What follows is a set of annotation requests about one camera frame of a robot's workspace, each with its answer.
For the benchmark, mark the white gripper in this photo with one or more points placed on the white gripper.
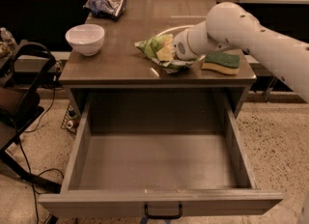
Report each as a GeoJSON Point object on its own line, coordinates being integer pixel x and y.
{"type": "Point", "coordinates": [181, 47]}

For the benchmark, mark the green jalapeno chip bag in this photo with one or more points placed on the green jalapeno chip bag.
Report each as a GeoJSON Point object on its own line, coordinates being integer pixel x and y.
{"type": "Point", "coordinates": [152, 45]}

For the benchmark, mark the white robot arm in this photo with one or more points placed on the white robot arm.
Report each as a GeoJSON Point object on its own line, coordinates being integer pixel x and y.
{"type": "Point", "coordinates": [276, 135]}

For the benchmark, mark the blue chip bag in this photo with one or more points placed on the blue chip bag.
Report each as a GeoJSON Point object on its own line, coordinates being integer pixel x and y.
{"type": "Point", "coordinates": [106, 8]}

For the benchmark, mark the grey wooden cabinet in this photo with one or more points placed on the grey wooden cabinet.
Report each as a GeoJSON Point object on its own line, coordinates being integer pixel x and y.
{"type": "Point", "coordinates": [120, 64]}

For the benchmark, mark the green yellow sponge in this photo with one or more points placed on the green yellow sponge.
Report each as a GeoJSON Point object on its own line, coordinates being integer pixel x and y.
{"type": "Point", "coordinates": [221, 62]}

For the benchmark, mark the white bowl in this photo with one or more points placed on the white bowl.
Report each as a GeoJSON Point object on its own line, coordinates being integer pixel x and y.
{"type": "Point", "coordinates": [86, 39]}

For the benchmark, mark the open grey drawer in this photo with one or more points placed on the open grey drawer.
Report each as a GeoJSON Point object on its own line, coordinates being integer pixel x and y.
{"type": "Point", "coordinates": [159, 148]}

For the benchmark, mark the black rolling cart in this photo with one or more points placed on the black rolling cart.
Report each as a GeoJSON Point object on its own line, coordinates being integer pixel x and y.
{"type": "Point", "coordinates": [21, 107]}

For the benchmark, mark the clear plastic bottle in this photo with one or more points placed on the clear plastic bottle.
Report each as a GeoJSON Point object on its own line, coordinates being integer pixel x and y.
{"type": "Point", "coordinates": [8, 38]}

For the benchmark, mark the wire basket with items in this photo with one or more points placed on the wire basket with items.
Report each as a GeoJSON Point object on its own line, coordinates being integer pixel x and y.
{"type": "Point", "coordinates": [70, 121]}

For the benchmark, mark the black drawer handle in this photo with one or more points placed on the black drawer handle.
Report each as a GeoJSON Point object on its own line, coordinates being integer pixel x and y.
{"type": "Point", "coordinates": [153, 212]}

